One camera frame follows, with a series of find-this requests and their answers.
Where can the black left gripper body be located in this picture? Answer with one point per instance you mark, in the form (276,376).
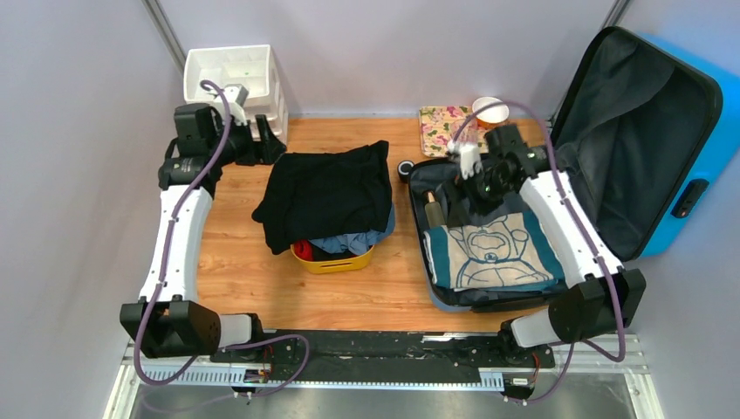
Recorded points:
(240,147)

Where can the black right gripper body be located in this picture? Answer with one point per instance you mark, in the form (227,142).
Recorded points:
(483,190)

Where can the teal white cartoon towel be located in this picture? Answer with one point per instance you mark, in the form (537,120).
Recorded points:
(511,253)

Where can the white plastic drawer unit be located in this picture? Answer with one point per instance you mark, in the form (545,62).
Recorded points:
(254,67)

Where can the red cloth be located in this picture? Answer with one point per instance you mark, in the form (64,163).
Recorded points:
(303,250)

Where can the blue grey shirt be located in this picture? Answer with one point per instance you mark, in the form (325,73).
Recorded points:
(355,243)

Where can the yellow plastic basket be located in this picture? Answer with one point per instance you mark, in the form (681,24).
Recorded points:
(353,263)

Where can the blue fish print suitcase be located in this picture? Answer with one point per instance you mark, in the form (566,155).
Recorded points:
(645,128)

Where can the beige cylindrical bottle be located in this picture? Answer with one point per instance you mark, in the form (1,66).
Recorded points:
(433,211)

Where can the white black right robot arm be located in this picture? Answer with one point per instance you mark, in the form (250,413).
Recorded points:
(601,295)

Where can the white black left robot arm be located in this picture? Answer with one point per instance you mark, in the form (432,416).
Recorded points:
(167,320)

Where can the clear glass on tray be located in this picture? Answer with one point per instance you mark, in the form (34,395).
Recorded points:
(465,137)

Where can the floral pattern tray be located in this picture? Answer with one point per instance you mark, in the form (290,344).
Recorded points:
(438,125)

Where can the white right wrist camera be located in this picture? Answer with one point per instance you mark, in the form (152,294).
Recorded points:
(467,156)

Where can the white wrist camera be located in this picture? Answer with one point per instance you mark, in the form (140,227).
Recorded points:
(467,156)
(232,104)

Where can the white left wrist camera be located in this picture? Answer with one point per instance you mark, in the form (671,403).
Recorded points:
(232,104)

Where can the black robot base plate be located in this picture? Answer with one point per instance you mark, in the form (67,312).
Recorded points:
(383,357)

